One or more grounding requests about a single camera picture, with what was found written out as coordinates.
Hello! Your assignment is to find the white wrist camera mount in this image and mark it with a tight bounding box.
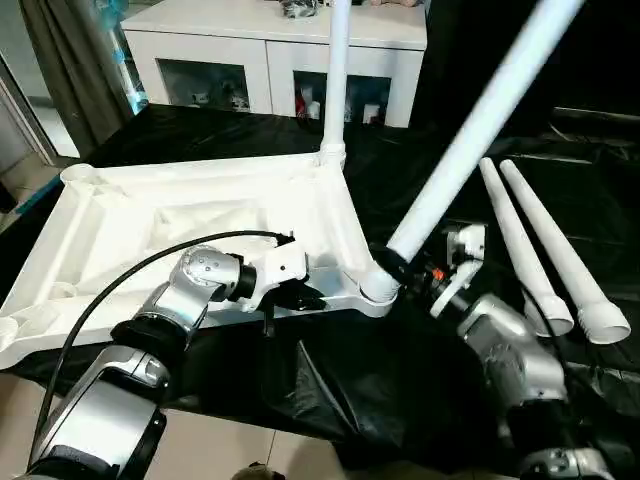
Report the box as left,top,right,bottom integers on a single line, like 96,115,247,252
428,222,490,320
243,237,310,315

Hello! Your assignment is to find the small brown rounded object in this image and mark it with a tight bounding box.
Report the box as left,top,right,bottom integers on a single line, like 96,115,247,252
233,461,282,480

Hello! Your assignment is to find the black backdrop cloth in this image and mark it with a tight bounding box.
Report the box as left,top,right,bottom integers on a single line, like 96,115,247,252
424,0,640,137

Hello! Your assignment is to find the teal white patterned banner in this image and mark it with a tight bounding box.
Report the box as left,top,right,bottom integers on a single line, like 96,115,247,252
106,0,152,120

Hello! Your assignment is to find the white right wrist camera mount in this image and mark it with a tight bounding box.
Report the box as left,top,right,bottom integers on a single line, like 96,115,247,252
428,222,490,320

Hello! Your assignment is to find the grey curtain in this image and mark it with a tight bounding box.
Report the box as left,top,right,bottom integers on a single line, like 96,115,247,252
19,0,135,157

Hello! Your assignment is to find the white glass-door cabinet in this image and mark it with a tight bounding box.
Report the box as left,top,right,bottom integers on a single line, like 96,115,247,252
121,0,430,131

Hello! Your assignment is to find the white plastic table top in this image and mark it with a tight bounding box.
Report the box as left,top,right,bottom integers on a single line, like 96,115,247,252
0,148,402,372

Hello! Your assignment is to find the glass sliding door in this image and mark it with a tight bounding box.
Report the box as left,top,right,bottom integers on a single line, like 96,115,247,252
0,49,82,172

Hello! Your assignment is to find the white plastic table leg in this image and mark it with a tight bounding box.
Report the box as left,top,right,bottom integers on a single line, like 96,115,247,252
358,0,587,320
477,156,576,337
318,0,352,172
498,159,633,347

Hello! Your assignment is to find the silver bowl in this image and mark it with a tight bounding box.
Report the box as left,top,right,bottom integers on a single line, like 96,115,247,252
278,0,322,20

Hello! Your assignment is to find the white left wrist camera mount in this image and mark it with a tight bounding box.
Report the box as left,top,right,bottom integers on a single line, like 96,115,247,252
243,237,310,315

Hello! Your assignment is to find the black mat cloth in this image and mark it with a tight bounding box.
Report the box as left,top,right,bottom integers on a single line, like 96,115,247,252
0,102,640,480

